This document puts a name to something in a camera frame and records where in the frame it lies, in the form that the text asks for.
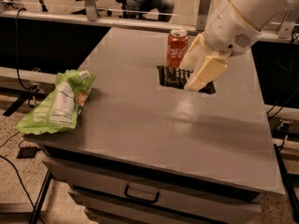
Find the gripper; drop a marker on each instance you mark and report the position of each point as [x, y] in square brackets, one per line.
[230, 32]

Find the dark chocolate rxbar wrapper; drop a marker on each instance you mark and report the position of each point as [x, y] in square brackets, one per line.
[173, 77]

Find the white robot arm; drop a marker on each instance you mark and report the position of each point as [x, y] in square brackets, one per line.
[231, 30]

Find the green rice chip bag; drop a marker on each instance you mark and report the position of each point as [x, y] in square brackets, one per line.
[59, 111]

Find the red coca-cola can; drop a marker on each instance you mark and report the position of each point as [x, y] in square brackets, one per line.
[177, 45]

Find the grey metal railing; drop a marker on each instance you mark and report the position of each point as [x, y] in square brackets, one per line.
[92, 18]

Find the seated person in jeans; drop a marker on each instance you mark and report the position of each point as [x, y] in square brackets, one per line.
[165, 8]

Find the grey drawer cabinet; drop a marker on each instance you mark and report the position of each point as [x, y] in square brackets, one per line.
[211, 157]

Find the black power adapter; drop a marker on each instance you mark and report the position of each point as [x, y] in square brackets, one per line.
[27, 152]

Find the black drawer handle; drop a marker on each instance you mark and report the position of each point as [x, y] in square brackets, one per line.
[141, 195]

